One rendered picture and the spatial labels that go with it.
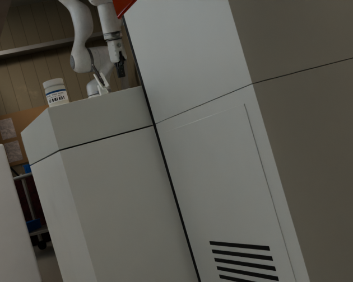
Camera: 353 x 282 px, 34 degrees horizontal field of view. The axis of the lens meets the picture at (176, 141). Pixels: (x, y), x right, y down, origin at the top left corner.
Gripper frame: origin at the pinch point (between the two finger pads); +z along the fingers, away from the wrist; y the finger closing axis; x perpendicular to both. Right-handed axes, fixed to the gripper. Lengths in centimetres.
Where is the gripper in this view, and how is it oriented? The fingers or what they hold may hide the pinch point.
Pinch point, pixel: (120, 73)
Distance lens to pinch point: 269.4
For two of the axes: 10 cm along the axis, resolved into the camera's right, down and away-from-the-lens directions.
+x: -8.8, 2.5, -4.0
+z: 1.9, 9.6, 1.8
